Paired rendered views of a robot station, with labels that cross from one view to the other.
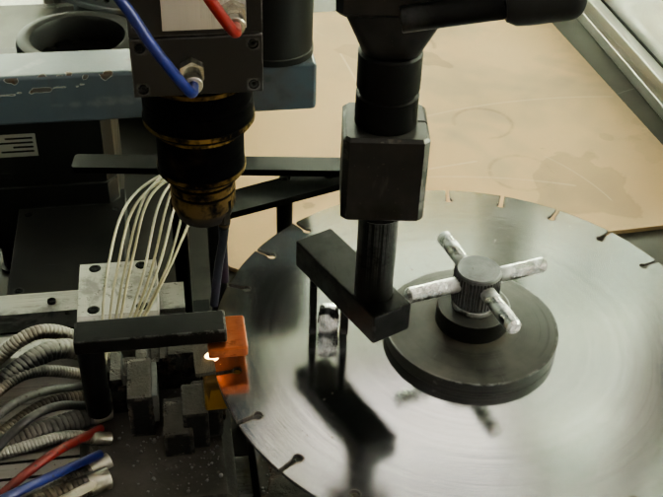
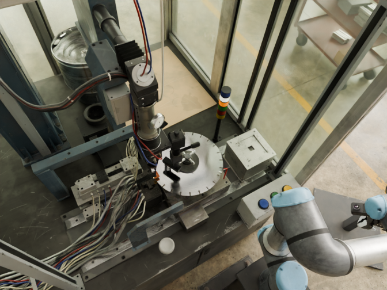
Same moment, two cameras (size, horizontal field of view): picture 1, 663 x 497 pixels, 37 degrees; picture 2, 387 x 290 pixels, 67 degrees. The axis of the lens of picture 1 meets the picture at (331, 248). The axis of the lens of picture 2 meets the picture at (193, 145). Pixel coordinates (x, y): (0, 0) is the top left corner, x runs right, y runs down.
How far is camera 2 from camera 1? 0.77 m
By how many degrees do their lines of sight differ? 26
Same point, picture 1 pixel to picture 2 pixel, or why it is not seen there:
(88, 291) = (123, 165)
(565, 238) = (195, 138)
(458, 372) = (188, 170)
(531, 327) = (195, 159)
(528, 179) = (180, 103)
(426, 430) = (186, 179)
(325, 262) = (167, 163)
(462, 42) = (156, 65)
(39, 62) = (107, 137)
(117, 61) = (120, 133)
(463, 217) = not seen: hidden behind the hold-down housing
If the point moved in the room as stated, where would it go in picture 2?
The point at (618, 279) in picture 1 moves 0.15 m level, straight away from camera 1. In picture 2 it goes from (204, 144) to (204, 119)
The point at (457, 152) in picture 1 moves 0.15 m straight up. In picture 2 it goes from (165, 99) to (164, 82)
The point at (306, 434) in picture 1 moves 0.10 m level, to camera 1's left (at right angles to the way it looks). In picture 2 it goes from (171, 185) to (148, 192)
